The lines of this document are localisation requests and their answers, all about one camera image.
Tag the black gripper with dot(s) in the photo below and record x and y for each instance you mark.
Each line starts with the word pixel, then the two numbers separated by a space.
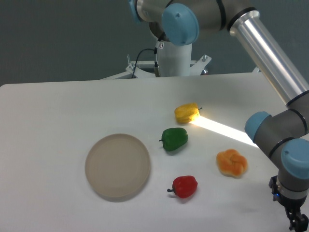
pixel 292 202

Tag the red bell pepper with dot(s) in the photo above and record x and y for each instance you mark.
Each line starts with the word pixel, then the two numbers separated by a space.
pixel 184 186

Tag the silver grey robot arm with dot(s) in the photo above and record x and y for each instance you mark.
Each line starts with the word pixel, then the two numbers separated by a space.
pixel 280 137

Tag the green bell pepper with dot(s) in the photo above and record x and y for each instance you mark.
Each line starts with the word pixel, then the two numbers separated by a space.
pixel 173 138

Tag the yellow bell pepper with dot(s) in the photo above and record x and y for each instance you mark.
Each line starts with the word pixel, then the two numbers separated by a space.
pixel 187 113

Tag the knotted bread roll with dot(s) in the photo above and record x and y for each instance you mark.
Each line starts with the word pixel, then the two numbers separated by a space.
pixel 231 163

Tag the beige round plate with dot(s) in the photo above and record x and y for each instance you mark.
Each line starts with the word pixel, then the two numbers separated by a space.
pixel 117 167

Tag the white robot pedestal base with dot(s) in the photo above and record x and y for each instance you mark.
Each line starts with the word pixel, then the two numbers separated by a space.
pixel 165 60

